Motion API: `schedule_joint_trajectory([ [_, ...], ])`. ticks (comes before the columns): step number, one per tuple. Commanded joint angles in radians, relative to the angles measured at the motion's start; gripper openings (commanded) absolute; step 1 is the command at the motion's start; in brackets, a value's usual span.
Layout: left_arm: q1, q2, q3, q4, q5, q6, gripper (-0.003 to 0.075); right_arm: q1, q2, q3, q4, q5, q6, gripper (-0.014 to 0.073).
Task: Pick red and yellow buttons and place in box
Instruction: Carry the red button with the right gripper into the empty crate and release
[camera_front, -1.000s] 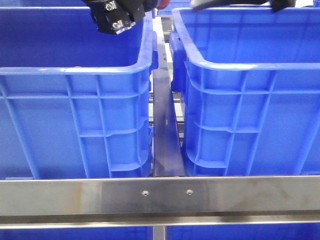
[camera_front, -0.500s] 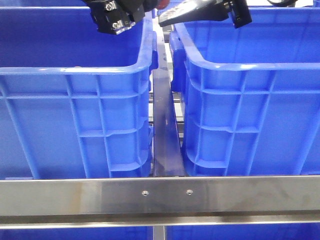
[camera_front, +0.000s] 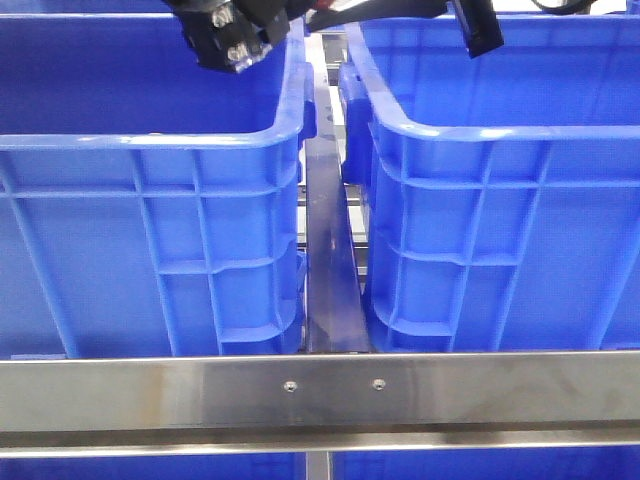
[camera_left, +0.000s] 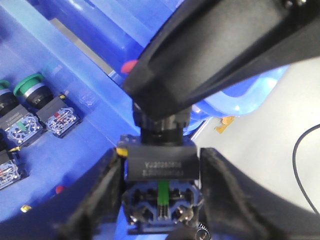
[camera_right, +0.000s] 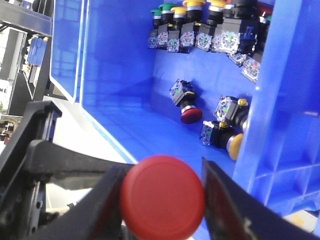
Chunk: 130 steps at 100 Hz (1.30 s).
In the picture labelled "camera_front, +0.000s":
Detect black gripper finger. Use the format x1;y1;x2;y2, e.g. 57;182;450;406
452;0;504;58

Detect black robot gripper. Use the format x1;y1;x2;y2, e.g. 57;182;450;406
167;0;290;73

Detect right blue plastic crate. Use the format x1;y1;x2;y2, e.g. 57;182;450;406
340;14;639;352

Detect blue plastic crate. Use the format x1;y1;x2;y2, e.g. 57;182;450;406
340;14;639;352
1;13;315;360

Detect left blue plastic crate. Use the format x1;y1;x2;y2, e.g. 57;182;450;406
1;13;315;360

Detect steel centre divider bar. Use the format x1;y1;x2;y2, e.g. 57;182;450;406
305;33;370;353

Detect lower left blue crate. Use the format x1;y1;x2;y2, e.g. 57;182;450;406
1;453;306;479

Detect lower right blue crate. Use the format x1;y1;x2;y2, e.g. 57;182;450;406
333;446;639;479

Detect left rail screw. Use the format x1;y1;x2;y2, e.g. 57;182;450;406
283;381;298;393

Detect rail screw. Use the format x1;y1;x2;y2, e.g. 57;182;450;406
372;378;386;391
283;381;298;393

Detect right rail screw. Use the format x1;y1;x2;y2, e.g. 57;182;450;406
372;378;386;391

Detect steel front rack rail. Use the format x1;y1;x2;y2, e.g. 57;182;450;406
1;351;639;458

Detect steel vertical rack post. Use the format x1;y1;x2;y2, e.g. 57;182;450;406
305;451;333;480

